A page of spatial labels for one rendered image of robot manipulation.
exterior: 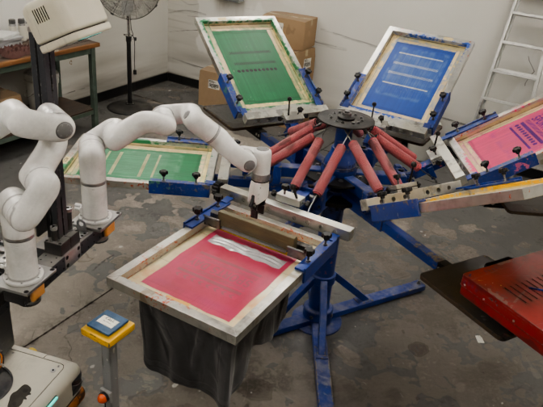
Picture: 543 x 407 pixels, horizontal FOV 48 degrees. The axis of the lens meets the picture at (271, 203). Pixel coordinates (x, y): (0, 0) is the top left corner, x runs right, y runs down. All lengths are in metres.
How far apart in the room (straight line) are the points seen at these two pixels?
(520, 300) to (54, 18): 1.79
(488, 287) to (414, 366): 1.38
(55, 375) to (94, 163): 1.14
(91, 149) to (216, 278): 0.68
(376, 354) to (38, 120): 2.47
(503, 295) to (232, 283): 1.00
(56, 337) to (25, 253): 1.67
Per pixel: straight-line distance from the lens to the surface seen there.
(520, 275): 2.54
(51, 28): 1.91
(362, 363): 3.61
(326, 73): 6.94
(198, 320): 2.19
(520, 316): 2.32
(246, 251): 2.61
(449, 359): 3.81
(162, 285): 2.40
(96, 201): 2.41
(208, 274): 2.47
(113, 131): 2.32
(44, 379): 3.07
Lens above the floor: 2.34
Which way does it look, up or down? 27 degrees down
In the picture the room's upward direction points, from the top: 5 degrees clockwise
